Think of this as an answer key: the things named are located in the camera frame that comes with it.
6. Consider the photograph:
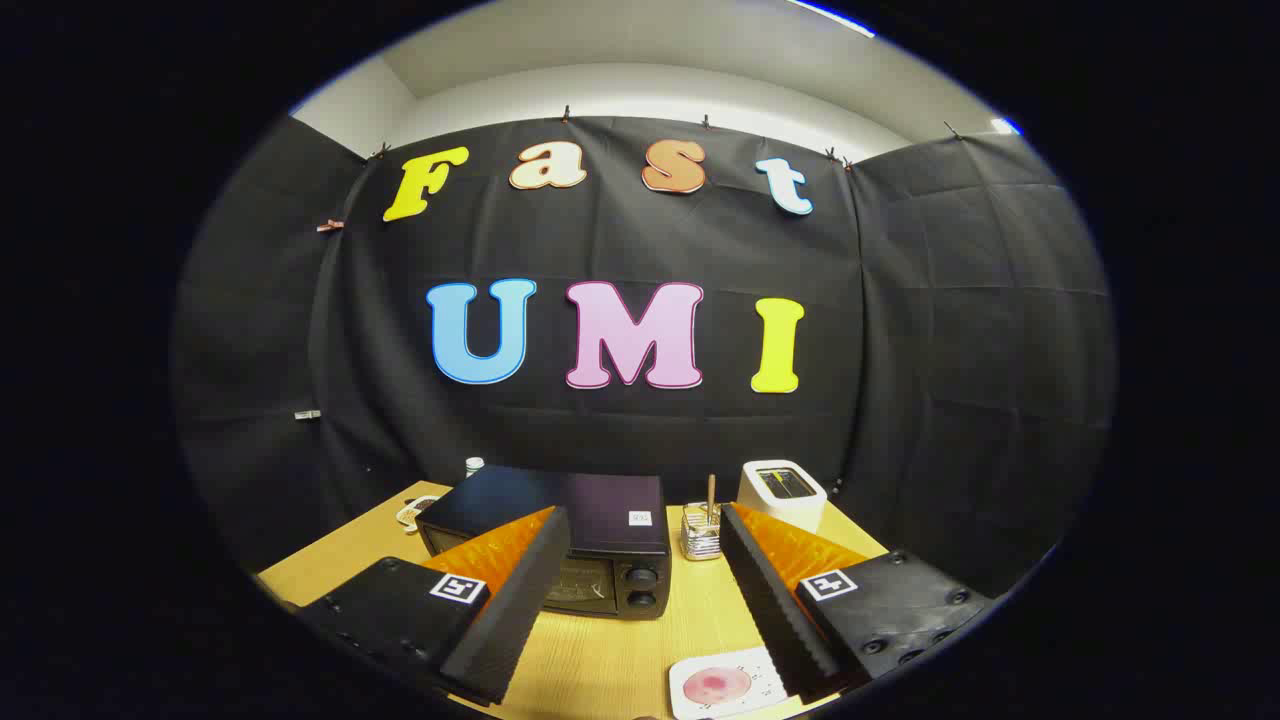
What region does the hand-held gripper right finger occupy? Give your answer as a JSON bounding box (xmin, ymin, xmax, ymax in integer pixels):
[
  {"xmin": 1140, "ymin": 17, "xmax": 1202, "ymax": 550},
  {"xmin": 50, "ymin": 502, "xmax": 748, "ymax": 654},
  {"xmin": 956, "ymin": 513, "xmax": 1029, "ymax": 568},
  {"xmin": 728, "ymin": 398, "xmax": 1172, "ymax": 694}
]
[{"xmin": 720, "ymin": 503, "xmax": 996, "ymax": 706}]

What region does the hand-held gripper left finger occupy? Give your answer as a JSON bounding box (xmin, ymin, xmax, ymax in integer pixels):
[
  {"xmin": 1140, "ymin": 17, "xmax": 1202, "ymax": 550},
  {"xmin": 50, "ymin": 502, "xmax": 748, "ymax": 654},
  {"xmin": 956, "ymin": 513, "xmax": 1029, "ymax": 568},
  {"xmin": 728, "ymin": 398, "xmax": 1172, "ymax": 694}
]
[{"xmin": 295, "ymin": 505, "xmax": 571, "ymax": 707}]

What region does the white square plate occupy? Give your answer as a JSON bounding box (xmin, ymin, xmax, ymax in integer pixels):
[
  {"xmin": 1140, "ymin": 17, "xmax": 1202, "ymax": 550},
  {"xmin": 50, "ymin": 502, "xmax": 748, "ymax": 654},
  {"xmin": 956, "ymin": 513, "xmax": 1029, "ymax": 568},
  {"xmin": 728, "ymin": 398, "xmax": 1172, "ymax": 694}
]
[{"xmin": 668, "ymin": 645, "xmax": 801, "ymax": 720}]

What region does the pink round ham slice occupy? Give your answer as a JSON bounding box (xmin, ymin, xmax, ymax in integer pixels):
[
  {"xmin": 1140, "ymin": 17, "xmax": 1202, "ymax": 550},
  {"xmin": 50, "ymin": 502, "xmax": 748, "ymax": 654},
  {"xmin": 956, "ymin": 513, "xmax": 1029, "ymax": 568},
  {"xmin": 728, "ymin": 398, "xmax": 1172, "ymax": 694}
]
[{"xmin": 683, "ymin": 667, "xmax": 751, "ymax": 706}]

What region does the black toaster oven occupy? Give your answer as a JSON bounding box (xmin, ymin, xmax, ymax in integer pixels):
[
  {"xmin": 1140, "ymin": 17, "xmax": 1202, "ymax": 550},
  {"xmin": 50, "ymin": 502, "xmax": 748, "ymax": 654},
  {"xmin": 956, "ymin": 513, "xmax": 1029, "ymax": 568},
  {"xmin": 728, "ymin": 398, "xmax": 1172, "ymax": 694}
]
[{"xmin": 415, "ymin": 465, "xmax": 673, "ymax": 621}]

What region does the white bread toaster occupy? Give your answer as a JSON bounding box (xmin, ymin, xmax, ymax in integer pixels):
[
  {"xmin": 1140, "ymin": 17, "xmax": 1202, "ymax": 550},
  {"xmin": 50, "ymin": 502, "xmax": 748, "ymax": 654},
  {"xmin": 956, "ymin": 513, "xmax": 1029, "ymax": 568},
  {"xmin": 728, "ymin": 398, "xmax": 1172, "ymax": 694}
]
[{"xmin": 737, "ymin": 460, "xmax": 828, "ymax": 536}]

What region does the metal wire utensil holder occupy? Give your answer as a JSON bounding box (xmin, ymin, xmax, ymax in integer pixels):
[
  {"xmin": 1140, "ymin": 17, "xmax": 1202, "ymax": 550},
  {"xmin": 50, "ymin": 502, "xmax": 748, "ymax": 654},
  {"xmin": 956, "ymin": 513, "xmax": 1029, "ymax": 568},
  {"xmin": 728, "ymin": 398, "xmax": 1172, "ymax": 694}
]
[{"xmin": 681, "ymin": 503, "xmax": 723, "ymax": 562}]

